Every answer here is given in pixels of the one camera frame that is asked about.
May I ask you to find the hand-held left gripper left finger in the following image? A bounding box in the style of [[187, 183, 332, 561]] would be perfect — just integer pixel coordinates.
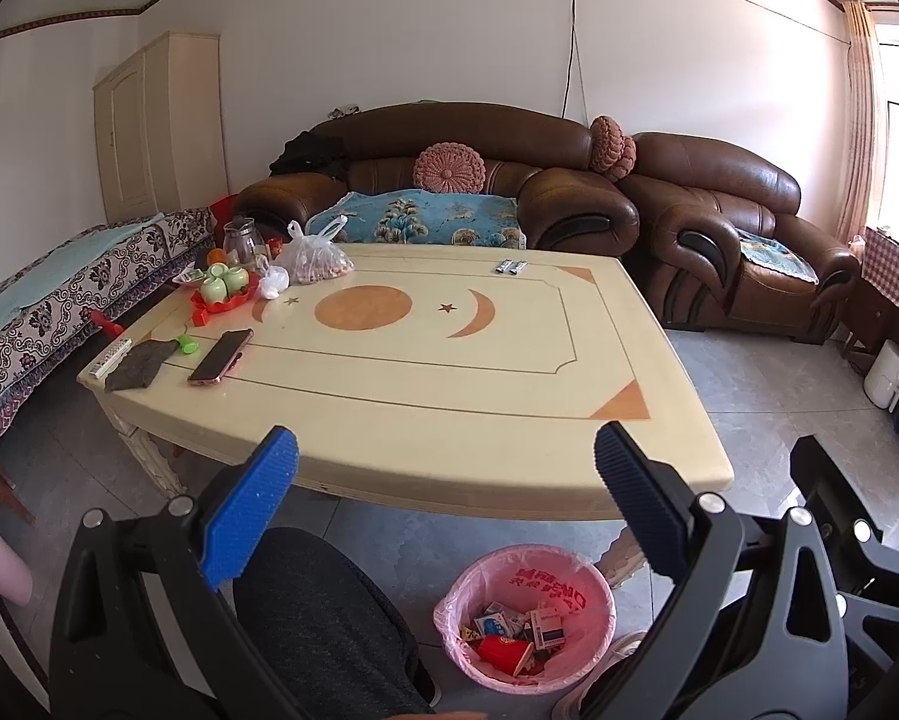
[[48, 425, 300, 720]]

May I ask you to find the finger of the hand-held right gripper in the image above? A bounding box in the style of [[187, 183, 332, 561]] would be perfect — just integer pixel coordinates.
[[789, 433, 899, 593]]

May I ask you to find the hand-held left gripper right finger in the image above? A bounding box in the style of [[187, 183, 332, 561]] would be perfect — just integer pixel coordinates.
[[576, 421, 849, 720]]

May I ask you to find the pink lined waste bin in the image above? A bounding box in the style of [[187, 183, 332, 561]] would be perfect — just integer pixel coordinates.
[[432, 544, 617, 695]]

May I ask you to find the red paper cup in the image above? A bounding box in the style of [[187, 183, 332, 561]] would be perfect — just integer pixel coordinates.
[[477, 634, 536, 674]]

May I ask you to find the white round appliance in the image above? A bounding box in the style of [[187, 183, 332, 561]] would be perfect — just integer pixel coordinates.
[[863, 339, 899, 410]]

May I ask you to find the person's left leg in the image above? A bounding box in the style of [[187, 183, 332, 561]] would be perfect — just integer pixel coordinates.
[[233, 527, 437, 717]]

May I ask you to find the beige wooden coffee table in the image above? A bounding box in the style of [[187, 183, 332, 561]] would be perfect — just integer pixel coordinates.
[[76, 242, 736, 593]]

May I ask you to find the white shoe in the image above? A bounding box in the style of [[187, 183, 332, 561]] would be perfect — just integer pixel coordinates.
[[552, 630, 649, 720]]

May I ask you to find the rose gold smartphone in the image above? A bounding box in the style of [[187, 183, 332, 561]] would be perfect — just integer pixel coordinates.
[[187, 328, 255, 387]]

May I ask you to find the red plastic tray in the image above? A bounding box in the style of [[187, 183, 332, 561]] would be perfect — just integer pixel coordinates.
[[189, 274, 263, 327]]

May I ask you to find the white remote control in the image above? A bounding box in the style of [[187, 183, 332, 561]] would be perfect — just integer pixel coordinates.
[[89, 337, 133, 380]]

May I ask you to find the blue armchair seat cover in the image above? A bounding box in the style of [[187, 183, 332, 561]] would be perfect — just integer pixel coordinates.
[[738, 236, 821, 286]]

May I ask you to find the wooden stool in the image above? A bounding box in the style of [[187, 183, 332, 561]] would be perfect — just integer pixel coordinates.
[[0, 420, 37, 527]]

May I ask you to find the pink vacuum flask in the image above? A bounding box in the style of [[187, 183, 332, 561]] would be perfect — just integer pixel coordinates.
[[0, 504, 34, 608]]

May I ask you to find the clear plastic bag of nuts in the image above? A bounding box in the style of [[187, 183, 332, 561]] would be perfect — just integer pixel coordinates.
[[273, 215, 355, 286]]

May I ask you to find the glass teapot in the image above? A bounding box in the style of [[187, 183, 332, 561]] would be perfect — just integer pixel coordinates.
[[222, 216, 266, 271]]

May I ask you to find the floral patterned bed cover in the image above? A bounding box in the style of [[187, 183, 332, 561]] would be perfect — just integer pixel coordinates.
[[0, 206, 218, 447]]

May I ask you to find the brown leather sofa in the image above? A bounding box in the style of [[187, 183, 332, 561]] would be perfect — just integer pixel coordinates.
[[231, 101, 641, 260]]

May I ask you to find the teal blanket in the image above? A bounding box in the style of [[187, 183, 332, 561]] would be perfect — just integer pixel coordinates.
[[0, 214, 169, 350]]

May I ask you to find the brown leather armchair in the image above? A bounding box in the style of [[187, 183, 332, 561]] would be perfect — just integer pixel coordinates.
[[618, 131, 862, 346]]

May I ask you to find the blue floral sofa cover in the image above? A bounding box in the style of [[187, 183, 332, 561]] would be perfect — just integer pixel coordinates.
[[304, 189, 529, 250]]

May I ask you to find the pink curtain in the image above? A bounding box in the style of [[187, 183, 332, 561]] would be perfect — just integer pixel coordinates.
[[835, 0, 889, 248]]

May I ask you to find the black clothing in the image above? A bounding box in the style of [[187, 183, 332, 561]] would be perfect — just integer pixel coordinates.
[[269, 129, 349, 182]]

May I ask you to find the round pink knitted cushion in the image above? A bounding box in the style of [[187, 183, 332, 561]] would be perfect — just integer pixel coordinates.
[[413, 142, 488, 194]]

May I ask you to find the cream wardrobe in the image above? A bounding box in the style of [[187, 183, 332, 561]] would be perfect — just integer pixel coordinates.
[[93, 30, 231, 224]]

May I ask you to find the black hanging cable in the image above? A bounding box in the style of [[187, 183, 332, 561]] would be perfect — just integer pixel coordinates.
[[564, 0, 608, 121]]

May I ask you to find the thin wall wire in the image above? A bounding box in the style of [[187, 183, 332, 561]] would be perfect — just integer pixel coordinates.
[[580, 0, 847, 46]]

